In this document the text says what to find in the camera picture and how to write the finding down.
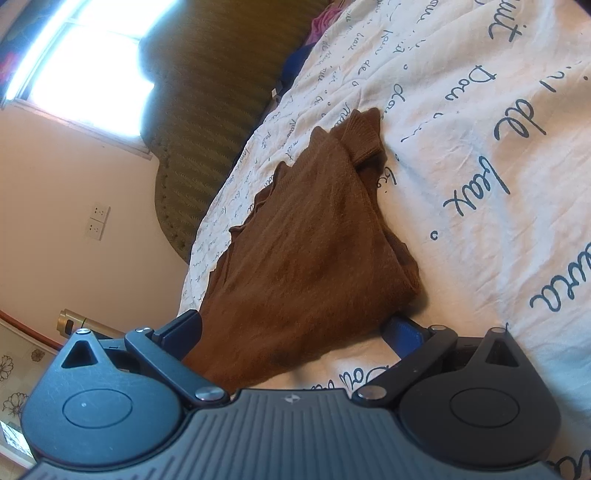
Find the floral patterned cabinet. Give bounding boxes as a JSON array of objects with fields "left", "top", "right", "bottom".
[{"left": 0, "top": 311, "right": 63, "bottom": 464}]

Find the white double wall socket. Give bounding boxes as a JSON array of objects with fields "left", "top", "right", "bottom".
[{"left": 87, "top": 203, "right": 112, "bottom": 241}]

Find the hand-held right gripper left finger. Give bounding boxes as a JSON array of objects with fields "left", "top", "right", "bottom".
[{"left": 59, "top": 310, "right": 232, "bottom": 408}]

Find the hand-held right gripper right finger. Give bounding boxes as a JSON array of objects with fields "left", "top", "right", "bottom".
[{"left": 352, "top": 316, "right": 522, "bottom": 408}]

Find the brown knit sweater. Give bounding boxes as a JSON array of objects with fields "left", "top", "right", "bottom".
[{"left": 182, "top": 107, "right": 422, "bottom": 393}]

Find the green upholstered headboard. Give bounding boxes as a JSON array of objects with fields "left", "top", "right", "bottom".
[{"left": 139, "top": 0, "right": 333, "bottom": 266}]

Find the pinkish purple cloth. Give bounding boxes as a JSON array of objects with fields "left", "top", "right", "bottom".
[{"left": 311, "top": 0, "right": 343, "bottom": 44}]

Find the white script-printed bed cover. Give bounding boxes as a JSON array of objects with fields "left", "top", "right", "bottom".
[{"left": 178, "top": 0, "right": 591, "bottom": 480}]

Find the brass cylinder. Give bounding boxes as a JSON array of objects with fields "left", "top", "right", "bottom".
[{"left": 56, "top": 308, "right": 118, "bottom": 339}]

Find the blue cloth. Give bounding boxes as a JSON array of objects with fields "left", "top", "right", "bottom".
[{"left": 283, "top": 42, "right": 320, "bottom": 89}]

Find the bright window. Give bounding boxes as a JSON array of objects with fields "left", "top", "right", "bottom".
[{"left": 2, "top": 0, "right": 181, "bottom": 160}]

